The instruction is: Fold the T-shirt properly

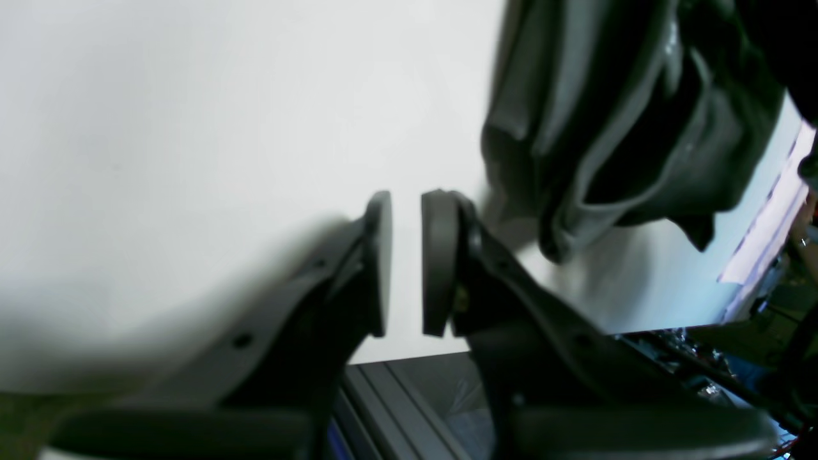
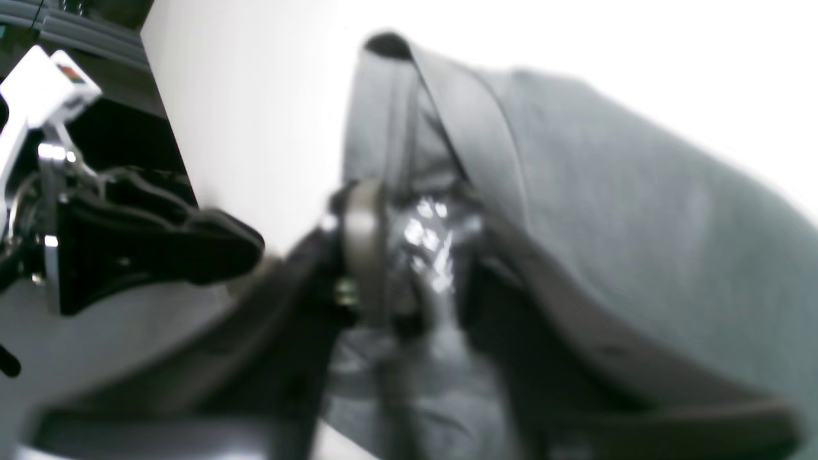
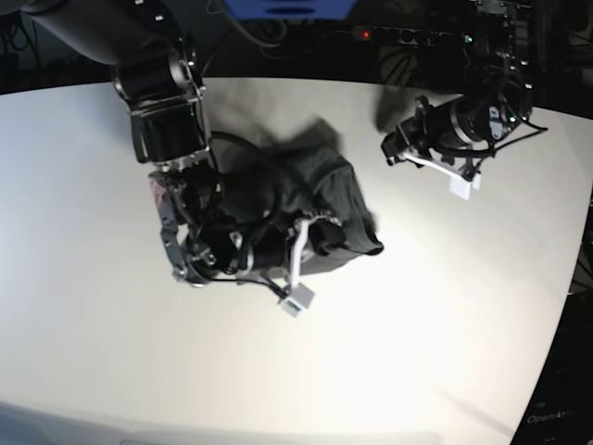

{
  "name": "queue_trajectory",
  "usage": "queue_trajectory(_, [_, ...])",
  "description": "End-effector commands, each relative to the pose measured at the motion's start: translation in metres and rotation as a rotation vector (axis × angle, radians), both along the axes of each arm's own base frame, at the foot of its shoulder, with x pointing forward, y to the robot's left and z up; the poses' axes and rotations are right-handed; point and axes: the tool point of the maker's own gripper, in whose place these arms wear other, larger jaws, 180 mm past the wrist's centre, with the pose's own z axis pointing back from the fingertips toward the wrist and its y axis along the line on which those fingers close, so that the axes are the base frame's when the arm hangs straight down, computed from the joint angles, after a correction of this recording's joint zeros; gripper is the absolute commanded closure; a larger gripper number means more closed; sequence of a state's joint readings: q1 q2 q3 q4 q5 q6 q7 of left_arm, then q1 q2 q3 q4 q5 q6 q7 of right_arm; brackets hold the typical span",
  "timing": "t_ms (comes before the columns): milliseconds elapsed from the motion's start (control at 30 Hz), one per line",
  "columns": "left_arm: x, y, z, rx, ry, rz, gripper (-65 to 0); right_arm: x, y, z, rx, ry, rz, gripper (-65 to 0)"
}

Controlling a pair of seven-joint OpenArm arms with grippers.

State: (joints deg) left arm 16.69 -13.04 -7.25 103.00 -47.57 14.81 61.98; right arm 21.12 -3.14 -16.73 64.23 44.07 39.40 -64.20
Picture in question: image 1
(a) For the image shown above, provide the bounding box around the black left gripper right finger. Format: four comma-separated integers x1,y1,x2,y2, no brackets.
421,190,775,459

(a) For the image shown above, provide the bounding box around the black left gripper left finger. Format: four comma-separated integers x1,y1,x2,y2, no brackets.
49,191,392,459

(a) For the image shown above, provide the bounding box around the dark grey T-shirt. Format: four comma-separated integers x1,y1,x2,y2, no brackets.
483,1,787,264

